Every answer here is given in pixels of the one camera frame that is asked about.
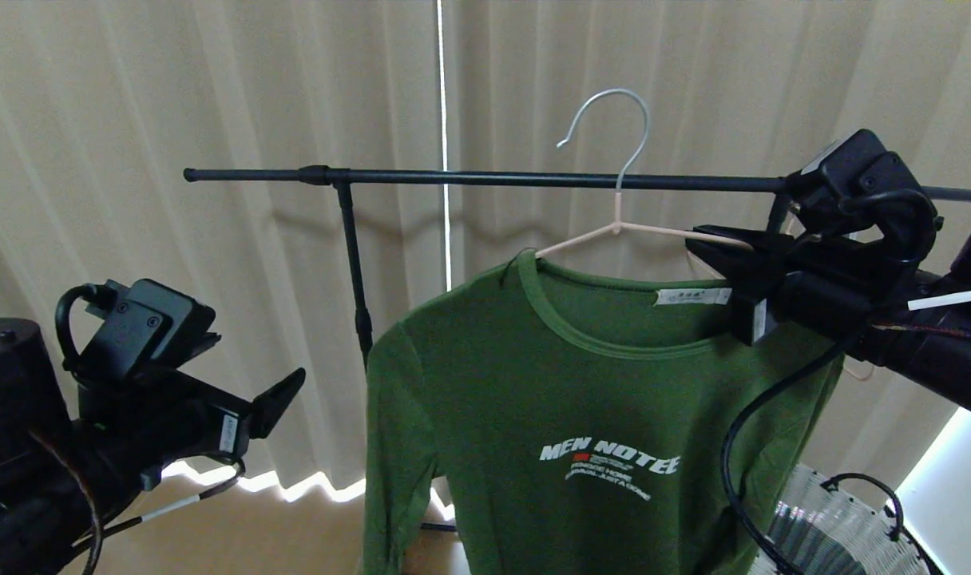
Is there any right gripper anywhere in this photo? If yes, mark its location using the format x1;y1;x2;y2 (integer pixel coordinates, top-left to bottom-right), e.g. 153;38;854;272
729;268;902;346

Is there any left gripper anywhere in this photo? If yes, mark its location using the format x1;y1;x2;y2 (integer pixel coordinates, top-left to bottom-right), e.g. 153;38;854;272
70;331;307;492

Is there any pink clothes hanger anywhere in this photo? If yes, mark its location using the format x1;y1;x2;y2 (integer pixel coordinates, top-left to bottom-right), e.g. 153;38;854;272
533;88;754;260
685;232;878;383

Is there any green long-sleeved shirt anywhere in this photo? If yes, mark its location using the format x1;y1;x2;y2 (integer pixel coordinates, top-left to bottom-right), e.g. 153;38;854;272
360;249;846;575

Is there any white laundry basket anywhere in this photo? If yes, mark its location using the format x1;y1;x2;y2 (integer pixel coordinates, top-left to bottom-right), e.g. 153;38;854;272
761;463;945;575

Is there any black clothes rack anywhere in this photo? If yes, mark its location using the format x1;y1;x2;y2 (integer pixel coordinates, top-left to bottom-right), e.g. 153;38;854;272
184;165;971;534

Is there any beige curtain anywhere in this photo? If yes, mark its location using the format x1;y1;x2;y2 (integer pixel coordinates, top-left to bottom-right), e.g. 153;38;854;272
0;0;971;512

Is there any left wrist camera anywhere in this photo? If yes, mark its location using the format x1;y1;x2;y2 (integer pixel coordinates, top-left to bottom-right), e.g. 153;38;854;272
77;278;221;383

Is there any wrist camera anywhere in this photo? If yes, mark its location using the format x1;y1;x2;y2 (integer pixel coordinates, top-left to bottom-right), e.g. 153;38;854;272
785;129;929;240
77;278;221;383

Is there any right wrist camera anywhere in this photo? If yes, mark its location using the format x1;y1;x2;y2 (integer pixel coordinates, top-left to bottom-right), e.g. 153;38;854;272
785;129;929;240

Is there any black cable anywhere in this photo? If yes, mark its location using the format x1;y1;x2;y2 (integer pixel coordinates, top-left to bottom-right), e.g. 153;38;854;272
54;284;111;372
721;188;941;575

